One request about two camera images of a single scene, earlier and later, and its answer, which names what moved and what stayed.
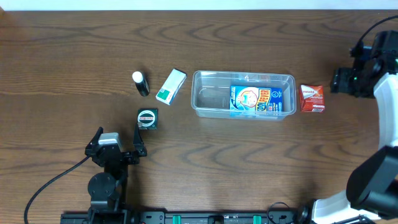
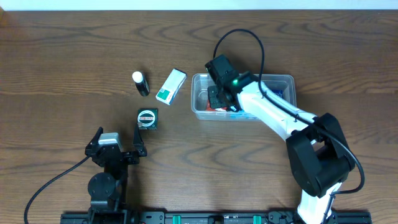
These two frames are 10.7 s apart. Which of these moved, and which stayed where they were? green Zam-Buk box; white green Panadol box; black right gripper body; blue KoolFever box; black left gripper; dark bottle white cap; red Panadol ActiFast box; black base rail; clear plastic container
Moved: black right gripper body; red Panadol ActiFast box; blue KoolFever box
Stayed: clear plastic container; black base rail; green Zam-Buk box; dark bottle white cap; black left gripper; white green Panadol box
